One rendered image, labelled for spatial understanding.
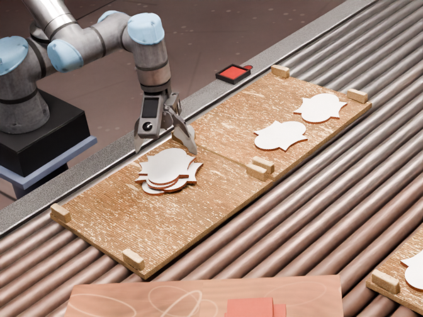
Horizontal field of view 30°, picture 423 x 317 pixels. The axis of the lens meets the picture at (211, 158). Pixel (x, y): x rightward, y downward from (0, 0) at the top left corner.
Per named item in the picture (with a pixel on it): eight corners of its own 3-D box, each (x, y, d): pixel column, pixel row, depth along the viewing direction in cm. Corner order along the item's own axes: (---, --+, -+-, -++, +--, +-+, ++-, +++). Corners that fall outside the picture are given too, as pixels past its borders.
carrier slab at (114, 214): (50, 218, 187) (48, 213, 186) (174, 139, 209) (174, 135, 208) (145, 280, 165) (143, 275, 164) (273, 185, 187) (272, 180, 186)
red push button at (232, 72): (219, 78, 236) (218, 73, 235) (233, 70, 239) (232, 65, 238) (233, 83, 232) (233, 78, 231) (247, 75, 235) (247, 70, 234)
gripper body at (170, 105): (183, 113, 190) (176, 69, 183) (174, 132, 183) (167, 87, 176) (153, 112, 191) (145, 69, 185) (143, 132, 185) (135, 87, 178)
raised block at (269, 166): (252, 167, 191) (250, 158, 190) (257, 163, 192) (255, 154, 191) (270, 175, 188) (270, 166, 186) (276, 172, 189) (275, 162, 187)
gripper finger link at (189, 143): (209, 138, 190) (183, 111, 187) (203, 151, 185) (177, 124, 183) (200, 144, 192) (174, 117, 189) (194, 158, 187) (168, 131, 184)
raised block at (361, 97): (345, 98, 213) (345, 89, 211) (350, 95, 214) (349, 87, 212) (364, 104, 209) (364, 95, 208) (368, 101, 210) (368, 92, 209)
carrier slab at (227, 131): (174, 139, 209) (173, 134, 208) (272, 75, 232) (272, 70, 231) (274, 182, 188) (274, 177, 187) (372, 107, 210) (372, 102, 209)
